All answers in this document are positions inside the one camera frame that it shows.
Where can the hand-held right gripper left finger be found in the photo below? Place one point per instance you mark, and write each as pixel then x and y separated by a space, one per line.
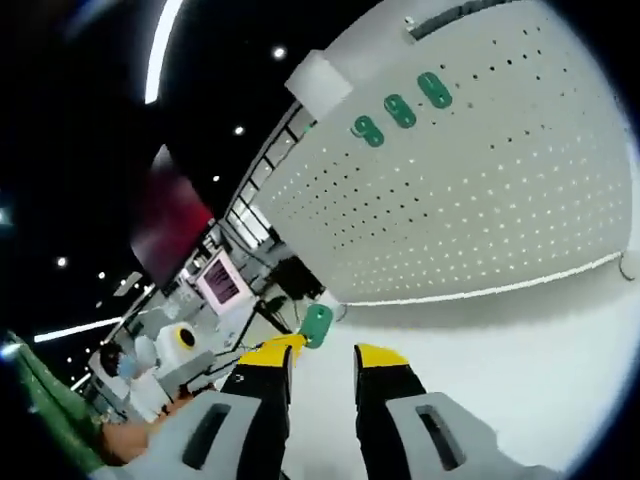
pixel 255 415

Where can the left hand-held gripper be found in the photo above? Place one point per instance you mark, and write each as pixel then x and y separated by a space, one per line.
pixel 175 357

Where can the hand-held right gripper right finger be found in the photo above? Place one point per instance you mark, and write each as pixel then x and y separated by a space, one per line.
pixel 390 425

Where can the green hook assembly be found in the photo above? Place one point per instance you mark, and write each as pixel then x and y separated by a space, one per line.
pixel 372 135
pixel 317 320
pixel 435 92
pixel 400 112

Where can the white perforated mounting plate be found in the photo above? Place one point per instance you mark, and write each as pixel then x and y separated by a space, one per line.
pixel 500 152

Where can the pink lit computer monitor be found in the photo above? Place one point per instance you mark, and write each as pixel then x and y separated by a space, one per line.
pixel 220 282

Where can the dark red ceiling panel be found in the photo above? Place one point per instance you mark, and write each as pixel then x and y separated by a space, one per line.
pixel 170 225

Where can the person in green shirt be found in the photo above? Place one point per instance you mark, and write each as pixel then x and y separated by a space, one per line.
pixel 55 415

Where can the curved ceiling light strip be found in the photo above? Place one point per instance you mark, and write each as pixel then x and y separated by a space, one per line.
pixel 160 50

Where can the round ceiling spotlights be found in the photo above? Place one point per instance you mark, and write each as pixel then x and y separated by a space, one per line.
pixel 279 52

